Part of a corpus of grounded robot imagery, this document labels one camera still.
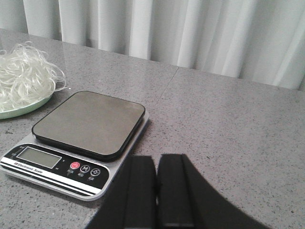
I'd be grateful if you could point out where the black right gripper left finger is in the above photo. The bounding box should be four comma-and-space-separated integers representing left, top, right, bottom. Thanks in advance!
86, 156, 156, 229

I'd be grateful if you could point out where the white translucent vermicelli bundle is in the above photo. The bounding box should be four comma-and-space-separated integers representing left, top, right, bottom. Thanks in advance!
0, 41, 67, 112

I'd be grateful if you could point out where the white pleated curtain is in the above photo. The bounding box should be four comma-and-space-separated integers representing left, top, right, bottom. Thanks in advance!
0, 0, 305, 91

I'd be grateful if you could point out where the silver digital kitchen scale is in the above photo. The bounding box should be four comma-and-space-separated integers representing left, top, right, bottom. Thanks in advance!
0, 91, 149, 201

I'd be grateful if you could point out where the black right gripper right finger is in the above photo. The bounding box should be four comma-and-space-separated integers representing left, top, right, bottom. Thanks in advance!
157, 154, 266, 229

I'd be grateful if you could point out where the light green plate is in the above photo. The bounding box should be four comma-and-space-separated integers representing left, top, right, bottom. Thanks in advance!
0, 93, 53, 120

